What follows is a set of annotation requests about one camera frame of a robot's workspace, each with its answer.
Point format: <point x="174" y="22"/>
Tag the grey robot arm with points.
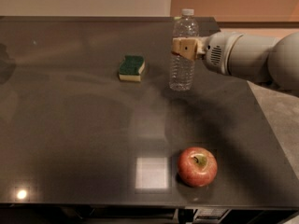
<point x="266" y="61"/>

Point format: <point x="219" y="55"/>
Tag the red apple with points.
<point x="197" y="167"/>

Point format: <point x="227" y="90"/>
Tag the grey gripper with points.
<point x="217" y="54"/>

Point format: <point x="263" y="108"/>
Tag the green and yellow sponge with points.
<point x="131" y="68"/>

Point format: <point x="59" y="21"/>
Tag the clear plastic water bottle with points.
<point x="182" y="69"/>

